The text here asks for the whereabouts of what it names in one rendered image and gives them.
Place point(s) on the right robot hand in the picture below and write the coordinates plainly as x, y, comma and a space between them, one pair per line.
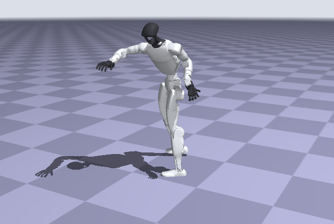
108, 64

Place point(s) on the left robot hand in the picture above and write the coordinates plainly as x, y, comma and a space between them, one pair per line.
192, 91

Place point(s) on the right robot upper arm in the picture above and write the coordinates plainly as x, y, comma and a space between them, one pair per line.
140, 48

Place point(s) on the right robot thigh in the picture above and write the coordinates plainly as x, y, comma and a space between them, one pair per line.
162, 98

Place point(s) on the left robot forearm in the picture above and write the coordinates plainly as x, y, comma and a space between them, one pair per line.
188, 73

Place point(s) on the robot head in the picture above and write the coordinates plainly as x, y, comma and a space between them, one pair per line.
151, 30

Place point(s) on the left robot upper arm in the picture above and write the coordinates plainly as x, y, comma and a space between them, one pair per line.
177, 49

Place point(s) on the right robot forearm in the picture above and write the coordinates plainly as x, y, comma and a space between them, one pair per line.
117, 56

